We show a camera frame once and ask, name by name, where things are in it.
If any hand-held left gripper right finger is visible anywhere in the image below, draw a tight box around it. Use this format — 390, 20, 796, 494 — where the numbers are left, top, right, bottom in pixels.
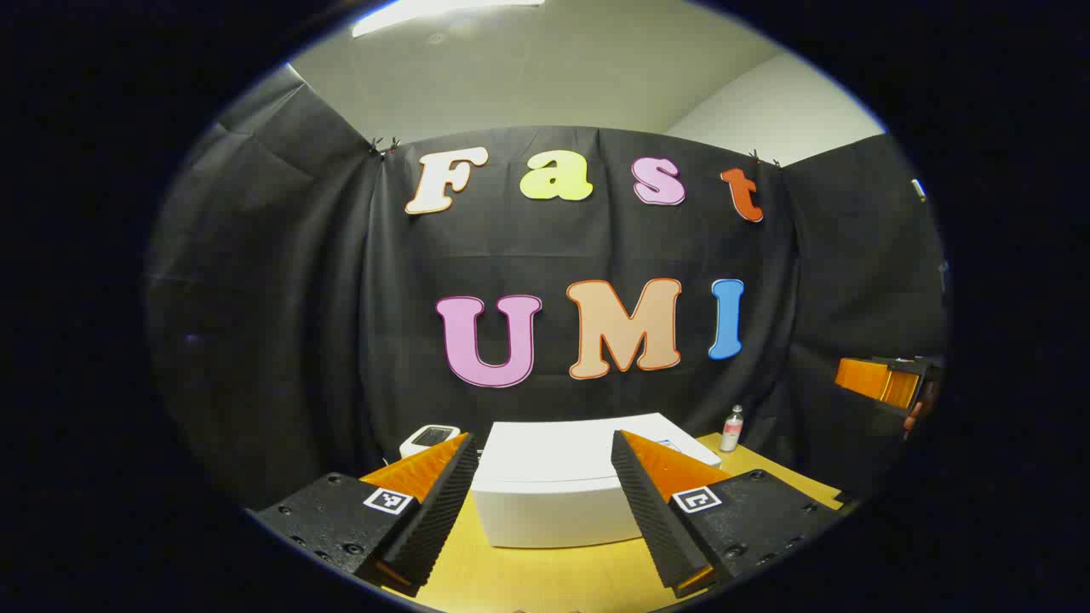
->
610, 429, 846, 599

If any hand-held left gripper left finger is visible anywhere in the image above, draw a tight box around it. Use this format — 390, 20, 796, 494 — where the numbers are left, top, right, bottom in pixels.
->
254, 432, 480, 597

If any white microwave oven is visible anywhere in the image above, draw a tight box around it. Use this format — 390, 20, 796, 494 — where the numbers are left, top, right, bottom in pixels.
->
471, 413, 723, 549

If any white toaster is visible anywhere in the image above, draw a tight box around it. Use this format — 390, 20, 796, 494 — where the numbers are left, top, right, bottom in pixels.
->
399, 424, 462, 461

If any black backdrop cloth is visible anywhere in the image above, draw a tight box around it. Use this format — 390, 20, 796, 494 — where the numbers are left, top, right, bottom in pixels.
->
145, 64, 949, 512

